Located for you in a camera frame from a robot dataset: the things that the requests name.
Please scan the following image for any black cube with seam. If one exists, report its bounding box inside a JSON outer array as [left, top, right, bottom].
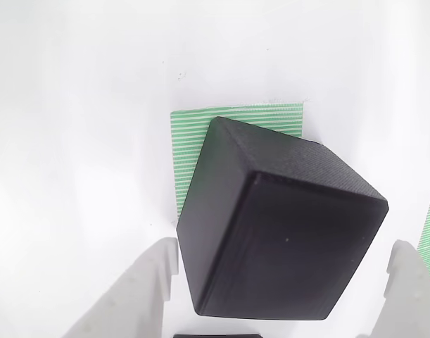
[[172, 333, 262, 338]]

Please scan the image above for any black cube with rounded edges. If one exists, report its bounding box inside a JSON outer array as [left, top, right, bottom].
[[175, 115, 390, 322]]

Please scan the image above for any green striped tape square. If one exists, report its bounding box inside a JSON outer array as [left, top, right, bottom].
[[170, 100, 305, 226]]

